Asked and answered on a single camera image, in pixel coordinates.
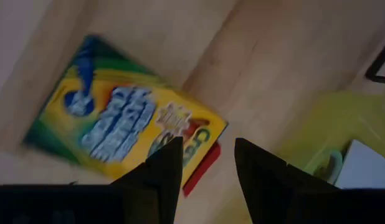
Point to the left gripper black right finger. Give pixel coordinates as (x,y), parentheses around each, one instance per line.
(273,193)

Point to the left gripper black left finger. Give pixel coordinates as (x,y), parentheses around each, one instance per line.
(155,193)

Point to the yellow green crayon box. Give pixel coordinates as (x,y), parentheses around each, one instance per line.
(117,118)

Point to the white notepad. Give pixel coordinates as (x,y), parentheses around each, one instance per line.
(367,165)

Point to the flat red item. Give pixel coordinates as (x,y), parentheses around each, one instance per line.
(202,168)

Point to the yellow-green translucent bin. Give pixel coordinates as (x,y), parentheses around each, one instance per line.
(329,124)

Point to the wooden shelf with black legs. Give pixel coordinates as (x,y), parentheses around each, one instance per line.
(377,67)

